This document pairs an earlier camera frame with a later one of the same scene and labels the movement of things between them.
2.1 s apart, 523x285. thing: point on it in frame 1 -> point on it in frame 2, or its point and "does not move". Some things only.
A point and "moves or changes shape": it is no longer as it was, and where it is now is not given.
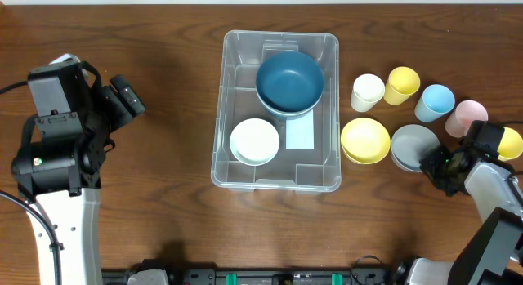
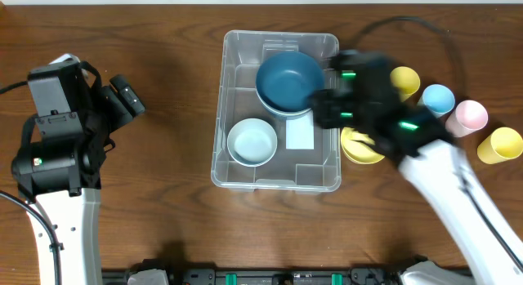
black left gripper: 113,106 does not move
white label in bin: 300,132 does not move
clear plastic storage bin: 277,124 does not move
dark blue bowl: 289,85 does not move
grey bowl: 410,144 moves or changes shape
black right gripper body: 438,171 -> 333,100
